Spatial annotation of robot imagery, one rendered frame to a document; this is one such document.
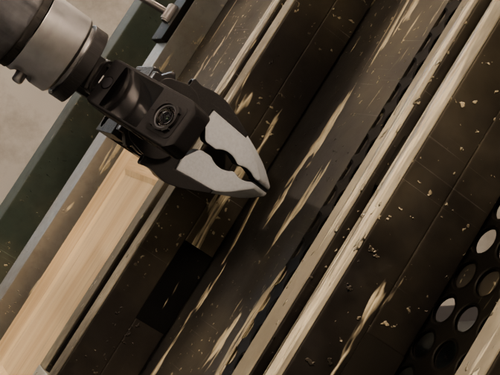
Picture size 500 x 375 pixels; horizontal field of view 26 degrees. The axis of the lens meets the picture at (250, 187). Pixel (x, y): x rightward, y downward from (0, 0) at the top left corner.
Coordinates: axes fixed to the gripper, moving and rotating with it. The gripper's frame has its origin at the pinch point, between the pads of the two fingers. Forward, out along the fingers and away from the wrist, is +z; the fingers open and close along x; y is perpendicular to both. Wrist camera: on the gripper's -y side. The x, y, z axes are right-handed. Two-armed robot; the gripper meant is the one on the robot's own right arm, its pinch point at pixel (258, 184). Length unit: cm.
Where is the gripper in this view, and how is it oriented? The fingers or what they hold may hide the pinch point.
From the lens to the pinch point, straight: 98.4
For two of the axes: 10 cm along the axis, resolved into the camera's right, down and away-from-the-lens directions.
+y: -3.6, -1.1, 9.3
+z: 7.7, 5.3, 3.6
